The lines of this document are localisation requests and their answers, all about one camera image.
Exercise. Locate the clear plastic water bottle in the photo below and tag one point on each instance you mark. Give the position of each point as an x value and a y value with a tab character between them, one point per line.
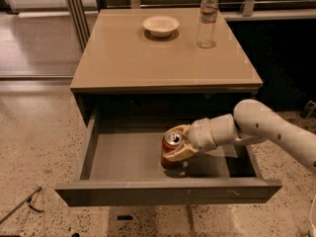
206	23

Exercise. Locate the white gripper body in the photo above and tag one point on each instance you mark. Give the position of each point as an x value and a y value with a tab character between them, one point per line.
199	134

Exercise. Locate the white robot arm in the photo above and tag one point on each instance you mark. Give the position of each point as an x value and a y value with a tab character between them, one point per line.
251	122

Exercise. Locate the red coke can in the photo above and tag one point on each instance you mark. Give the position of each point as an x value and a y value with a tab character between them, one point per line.
170	141

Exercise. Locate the grey cabinet with tan top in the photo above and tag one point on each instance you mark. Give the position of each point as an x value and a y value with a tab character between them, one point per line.
122	58

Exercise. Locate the white ceramic bowl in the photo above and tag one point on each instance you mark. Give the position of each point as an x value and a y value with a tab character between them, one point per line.
160	26

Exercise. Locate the open grey top drawer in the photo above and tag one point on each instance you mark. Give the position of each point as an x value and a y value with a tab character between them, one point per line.
120	164

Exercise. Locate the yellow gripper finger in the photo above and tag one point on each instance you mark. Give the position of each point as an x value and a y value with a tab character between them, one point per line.
179	130
182	152

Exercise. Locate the small black floor object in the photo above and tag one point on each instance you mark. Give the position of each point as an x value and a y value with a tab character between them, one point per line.
124	217

